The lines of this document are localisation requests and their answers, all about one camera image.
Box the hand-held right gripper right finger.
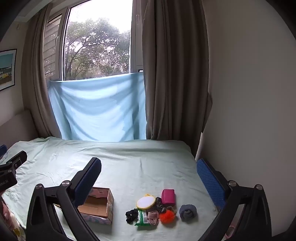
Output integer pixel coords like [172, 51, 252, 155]
[196, 158, 272, 241]

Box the dark patterned scrunchie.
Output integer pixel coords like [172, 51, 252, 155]
[155, 197, 177, 214]

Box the framed wall picture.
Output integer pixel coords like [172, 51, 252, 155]
[0, 49, 18, 91]

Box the floral printed cloth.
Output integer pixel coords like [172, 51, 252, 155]
[0, 197, 26, 241]

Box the orange fluffy pompom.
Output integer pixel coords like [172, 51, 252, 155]
[159, 210, 176, 224]

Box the taupe curtain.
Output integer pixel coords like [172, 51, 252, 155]
[21, 3, 63, 140]
[142, 0, 213, 158]

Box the grey-blue sock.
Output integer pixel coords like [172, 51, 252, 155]
[179, 204, 197, 222]

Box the light blue hanging sheet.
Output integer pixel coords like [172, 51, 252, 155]
[47, 72, 147, 142]

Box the grey window shutter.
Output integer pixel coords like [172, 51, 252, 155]
[44, 16, 63, 77]

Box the black scrunchie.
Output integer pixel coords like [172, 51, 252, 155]
[125, 209, 139, 224]

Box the tree outside window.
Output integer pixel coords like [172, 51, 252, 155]
[64, 18, 131, 78]

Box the green wipes packet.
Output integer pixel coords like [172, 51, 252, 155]
[134, 209, 153, 227]

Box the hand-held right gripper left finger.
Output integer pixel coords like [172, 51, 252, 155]
[26, 157, 102, 241]

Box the white framed window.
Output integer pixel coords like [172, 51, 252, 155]
[44, 0, 145, 81]

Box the cardboard box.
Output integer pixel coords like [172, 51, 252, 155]
[77, 187, 114, 225]

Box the pink slipper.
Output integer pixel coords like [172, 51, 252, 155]
[225, 225, 237, 240]

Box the magenta pouch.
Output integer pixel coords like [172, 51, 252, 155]
[161, 189, 176, 205]

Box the beige headboard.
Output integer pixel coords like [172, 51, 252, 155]
[0, 109, 39, 142]

